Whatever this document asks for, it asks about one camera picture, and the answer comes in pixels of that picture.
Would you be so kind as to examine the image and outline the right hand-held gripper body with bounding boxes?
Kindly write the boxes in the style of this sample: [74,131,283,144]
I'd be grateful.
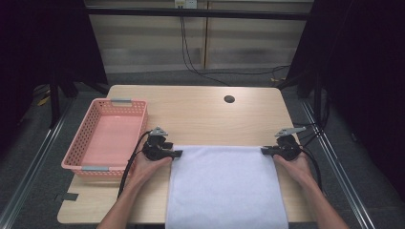
[274,126,308,161]

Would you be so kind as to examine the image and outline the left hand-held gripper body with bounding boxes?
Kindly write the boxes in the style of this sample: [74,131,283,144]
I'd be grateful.
[141,126,169,161]

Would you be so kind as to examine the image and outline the pink plastic basket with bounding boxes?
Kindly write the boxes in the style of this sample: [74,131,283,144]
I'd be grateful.
[60,97,149,177]

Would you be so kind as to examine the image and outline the pale lilac towel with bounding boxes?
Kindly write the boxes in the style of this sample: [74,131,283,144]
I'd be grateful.
[165,145,289,229]

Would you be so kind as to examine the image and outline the person's right hand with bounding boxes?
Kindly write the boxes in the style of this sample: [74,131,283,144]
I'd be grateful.
[272,153,315,189]

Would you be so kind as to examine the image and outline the person's left hand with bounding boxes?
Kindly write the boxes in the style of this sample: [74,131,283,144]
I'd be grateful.
[128,153,174,189]

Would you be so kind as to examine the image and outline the black metal stand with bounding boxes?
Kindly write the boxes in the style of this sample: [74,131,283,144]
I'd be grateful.
[48,73,111,129]
[275,71,323,123]

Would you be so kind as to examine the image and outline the black tape piece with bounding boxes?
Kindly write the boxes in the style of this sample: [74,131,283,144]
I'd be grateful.
[53,192,79,203]

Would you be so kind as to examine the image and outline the yellow object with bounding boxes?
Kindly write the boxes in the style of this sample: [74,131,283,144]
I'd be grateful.
[36,94,52,107]

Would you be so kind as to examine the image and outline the black horizontal bar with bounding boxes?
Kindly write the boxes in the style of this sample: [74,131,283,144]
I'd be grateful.
[84,8,314,22]

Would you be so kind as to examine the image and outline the left hand-held gripper black cable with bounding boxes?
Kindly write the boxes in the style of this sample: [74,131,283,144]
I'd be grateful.
[117,129,155,199]

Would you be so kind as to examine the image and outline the hand-held gripper black cable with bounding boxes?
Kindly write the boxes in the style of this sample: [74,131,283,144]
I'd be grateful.
[299,147,325,194]
[117,129,155,199]

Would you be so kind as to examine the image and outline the black floor cables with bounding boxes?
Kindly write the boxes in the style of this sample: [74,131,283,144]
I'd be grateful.
[292,118,330,149]

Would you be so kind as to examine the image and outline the right hand-held gripper black cable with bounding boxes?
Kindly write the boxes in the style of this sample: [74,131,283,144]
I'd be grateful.
[299,147,325,194]

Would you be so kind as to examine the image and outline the aluminium floor rail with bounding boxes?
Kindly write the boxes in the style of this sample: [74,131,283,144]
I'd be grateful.
[300,99,377,229]
[0,98,75,229]

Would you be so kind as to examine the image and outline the black wall cable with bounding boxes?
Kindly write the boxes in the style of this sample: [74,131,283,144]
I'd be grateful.
[180,7,232,87]

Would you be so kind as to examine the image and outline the white wall power outlet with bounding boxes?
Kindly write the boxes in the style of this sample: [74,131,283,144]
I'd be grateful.
[174,0,199,10]

